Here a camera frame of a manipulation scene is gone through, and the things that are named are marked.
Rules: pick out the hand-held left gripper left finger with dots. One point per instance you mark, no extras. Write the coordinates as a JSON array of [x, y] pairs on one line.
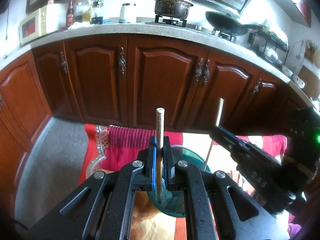
[[153, 165]]

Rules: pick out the yellow oil bottle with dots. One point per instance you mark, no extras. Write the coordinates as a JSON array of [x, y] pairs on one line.
[[87, 11]]

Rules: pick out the wooden cutting board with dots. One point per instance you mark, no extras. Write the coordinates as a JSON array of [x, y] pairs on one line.
[[308, 80]]

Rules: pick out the red patterned cloth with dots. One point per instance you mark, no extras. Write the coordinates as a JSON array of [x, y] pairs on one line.
[[120, 145]]

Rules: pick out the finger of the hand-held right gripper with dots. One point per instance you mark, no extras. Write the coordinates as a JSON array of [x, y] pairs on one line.
[[232, 137], [225, 142]]

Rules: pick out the small clear bottle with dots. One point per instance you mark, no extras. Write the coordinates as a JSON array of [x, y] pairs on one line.
[[79, 13]]

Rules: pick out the red label sauce bottle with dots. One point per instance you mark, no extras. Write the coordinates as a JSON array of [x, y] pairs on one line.
[[70, 15]]

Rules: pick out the white electric kettle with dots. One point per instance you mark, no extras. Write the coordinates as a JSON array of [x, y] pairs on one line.
[[127, 13]]

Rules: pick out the cream microwave oven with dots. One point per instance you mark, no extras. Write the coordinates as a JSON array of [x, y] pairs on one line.
[[33, 27]]

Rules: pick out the chopstick holder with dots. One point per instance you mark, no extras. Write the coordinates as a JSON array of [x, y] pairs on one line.
[[311, 52]]

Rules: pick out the wooden kitchen base cabinet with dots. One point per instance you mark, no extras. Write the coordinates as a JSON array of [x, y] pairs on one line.
[[160, 85]]

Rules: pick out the white bowl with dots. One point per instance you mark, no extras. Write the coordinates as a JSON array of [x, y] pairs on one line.
[[287, 72]]

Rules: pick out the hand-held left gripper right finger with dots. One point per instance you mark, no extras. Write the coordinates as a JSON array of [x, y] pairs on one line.
[[168, 165]]

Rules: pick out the teal glass cup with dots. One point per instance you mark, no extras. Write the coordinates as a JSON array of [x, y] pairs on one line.
[[175, 205]]

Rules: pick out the speckled stone countertop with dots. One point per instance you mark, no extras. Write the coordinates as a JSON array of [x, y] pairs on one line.
[[140, 28]]

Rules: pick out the black wok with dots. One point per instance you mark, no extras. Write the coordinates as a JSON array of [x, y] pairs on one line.
[[225, 23]]

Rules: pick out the blackened pot with lid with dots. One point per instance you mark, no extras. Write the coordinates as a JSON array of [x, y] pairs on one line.
[[172, 6]]

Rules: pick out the gas stove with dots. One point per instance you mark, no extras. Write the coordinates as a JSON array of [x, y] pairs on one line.
[[172, 21]]

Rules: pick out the dark bottle with yellow cap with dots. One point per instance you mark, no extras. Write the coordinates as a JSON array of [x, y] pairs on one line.
[[98, 7]]

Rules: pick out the thick grey wooden chopstick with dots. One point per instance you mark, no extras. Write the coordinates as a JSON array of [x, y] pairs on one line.
[[160, 125]]

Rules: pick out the patterned bowl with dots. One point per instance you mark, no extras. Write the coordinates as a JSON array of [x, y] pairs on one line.
[[299, 81]]

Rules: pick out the pale wooden chopstick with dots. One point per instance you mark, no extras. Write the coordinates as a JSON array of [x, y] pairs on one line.
[[220, 112]]

